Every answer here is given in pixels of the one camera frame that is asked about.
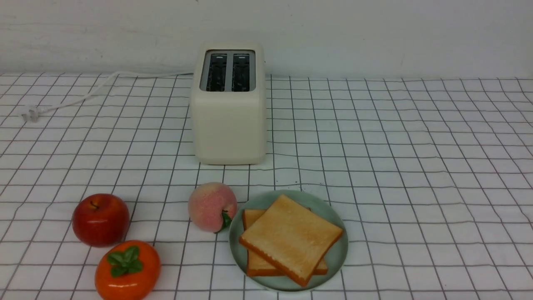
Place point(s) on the toast slice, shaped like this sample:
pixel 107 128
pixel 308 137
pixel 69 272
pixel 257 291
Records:
pixel 291 239
pixel 257 266

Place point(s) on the light green plate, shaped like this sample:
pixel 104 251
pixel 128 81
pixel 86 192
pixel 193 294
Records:
pixel 337 258

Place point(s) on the cream white toaster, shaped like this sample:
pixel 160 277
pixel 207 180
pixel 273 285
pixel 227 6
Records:
pixel 228 104

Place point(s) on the pink peach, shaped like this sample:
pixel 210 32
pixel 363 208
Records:
pixel 212 206

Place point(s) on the white grid tablecloth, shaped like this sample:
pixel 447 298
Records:
pixel 433 179

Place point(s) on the red apple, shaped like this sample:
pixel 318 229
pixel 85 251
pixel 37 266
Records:
pixel 101 220

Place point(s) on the orange persimmon with green leaf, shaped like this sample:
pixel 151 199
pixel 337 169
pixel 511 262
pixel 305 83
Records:
pixel 128 271

